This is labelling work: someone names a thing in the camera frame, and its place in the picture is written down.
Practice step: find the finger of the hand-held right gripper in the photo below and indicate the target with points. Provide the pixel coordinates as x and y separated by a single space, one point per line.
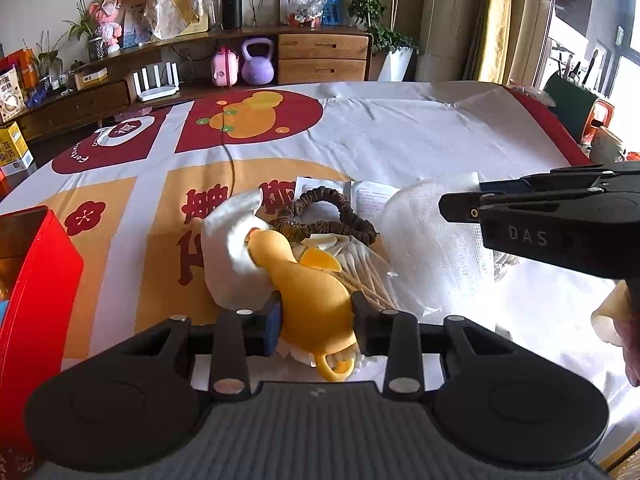
590 172
457 207

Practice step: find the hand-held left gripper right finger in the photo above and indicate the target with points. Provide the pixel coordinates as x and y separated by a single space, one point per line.
358 321

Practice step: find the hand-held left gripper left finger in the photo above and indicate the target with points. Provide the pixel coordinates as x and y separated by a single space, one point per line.
272 327

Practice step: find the yellow plush duck toy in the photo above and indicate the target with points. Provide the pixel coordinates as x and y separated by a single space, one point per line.
310 300

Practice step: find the white mesh cloth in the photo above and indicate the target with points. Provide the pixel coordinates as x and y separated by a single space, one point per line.
435 255

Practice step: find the white towel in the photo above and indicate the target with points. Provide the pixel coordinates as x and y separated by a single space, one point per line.
230 250

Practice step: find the red tin box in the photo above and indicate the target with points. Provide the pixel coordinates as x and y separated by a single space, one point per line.
35 280

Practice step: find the person's right hand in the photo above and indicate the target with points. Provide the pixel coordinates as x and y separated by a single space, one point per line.
632 355

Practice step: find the bundle of cotton swabs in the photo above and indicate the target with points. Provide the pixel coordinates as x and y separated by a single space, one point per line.
362 272

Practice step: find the printed tablecloth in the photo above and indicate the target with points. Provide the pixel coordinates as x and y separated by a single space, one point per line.
400 130

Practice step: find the white planter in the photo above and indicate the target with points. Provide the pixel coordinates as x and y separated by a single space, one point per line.
397 65

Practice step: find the gold curtain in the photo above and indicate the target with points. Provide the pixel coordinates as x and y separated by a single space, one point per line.
492 20

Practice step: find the rolled beige mat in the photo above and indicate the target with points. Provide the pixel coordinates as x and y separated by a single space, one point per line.
450 15

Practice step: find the wooden media cabinet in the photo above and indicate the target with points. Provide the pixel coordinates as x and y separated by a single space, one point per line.
320 50

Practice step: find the green potted tree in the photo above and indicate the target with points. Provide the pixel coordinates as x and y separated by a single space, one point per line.
367 7

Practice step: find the purple kettlebell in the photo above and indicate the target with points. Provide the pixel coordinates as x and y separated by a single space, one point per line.
258 65

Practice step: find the clear plastic bag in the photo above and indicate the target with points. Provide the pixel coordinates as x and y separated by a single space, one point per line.
306 2

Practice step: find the pink toy case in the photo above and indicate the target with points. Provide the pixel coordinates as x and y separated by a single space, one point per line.
225 67

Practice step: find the white router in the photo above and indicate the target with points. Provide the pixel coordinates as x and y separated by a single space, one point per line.
156 82

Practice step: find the black cylinder speaker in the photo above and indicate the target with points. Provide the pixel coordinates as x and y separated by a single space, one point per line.
232 11

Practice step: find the flat yellow box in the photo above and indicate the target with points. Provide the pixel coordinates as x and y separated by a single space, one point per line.
92 77

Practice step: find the yellow carton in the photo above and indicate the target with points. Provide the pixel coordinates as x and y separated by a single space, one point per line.
15 147

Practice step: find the blue picture card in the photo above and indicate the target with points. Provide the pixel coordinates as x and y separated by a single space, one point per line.
136 25

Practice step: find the pink doll bouquet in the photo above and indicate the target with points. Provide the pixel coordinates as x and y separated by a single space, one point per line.
106 22

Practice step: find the small potted plant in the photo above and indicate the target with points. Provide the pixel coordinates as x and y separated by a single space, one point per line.
85 27
46 60

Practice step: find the brown white snack box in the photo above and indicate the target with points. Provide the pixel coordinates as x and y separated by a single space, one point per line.
9 95

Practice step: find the orange box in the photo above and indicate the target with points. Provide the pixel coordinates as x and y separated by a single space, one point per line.
27 67

